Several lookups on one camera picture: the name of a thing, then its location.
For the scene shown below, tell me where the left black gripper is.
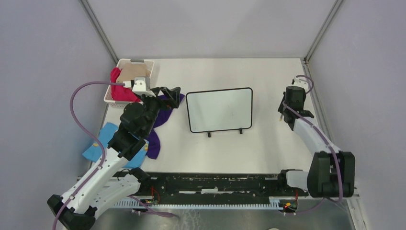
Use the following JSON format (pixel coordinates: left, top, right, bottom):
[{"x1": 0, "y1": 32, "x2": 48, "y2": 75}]
[{"x1": 137, "y1": 86, "x2": 180, "y2": 136}]

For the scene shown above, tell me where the black framed whiteboard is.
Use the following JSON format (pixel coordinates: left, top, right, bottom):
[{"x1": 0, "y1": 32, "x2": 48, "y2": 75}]
[{"x1": 185, "y1": 87, "x2": 253, "y2": 138}]

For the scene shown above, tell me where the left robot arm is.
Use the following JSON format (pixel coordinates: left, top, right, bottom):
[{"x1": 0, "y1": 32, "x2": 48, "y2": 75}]
[{"x1": 47, "y1": 87, "x2": 181, "y2": 230}]

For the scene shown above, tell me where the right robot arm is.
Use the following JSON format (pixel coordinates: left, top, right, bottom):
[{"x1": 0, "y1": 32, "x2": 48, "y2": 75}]
[{"x1": 276, "y1": 86, "x2": 355, "y2": 200}]

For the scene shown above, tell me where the purple cloth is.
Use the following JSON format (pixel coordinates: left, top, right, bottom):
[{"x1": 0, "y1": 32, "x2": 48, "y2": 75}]
[{"x1": 146, "y1": 93, "x2": 186, "y2": 161}]

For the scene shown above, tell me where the beige cloth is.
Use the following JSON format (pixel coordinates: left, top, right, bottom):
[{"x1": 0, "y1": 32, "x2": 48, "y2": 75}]
[{"x1": 116, "y1": 63, "x2": 151, "y2": 83}]

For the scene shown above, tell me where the red cloth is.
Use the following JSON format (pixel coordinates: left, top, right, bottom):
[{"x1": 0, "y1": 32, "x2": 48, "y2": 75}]
[{"x1": 110, "y1": 67, "x2": 141, "y2": 102}]

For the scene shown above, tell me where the blue patterned cloth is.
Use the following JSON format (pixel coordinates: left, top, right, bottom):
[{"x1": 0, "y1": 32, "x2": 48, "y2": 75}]
[{"x1": 82, "y1": 122, "x2": 150, "y2": 170}]

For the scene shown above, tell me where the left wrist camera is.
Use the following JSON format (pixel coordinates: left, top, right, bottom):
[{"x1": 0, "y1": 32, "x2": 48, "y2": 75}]
[{"x1": 131, "y1": 76, "x2": 151, "y2": 94}]

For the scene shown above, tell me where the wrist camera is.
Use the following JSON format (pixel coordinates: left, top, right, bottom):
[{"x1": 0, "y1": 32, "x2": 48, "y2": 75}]
[
  {"x1": 131, "y1": 76, "x2": 151, "y2": 94},
  {"x1": 292, "y1": 78, "x2": 309, "y2": 89}
]

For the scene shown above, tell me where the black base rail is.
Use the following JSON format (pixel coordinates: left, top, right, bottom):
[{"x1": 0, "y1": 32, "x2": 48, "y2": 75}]
[{"x1": 135, "y1": 172, "x2": 308, "y2": 205}]

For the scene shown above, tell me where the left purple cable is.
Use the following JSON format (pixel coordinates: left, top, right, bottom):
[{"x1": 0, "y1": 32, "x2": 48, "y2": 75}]
[{"x1": 52, "y1": 81, "x2": 125, "y2": 230}]

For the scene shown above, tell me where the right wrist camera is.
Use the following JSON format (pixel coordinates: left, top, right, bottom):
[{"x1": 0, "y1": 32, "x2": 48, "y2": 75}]
[{"x1": 292, "y1": 78, "x2": 309, "y2": 89}]

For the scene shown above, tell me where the white cable duct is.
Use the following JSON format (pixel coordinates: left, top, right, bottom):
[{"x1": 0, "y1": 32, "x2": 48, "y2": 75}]
[{"x1": 112, "y1": 198, "x2": 283, "y2": 211}]

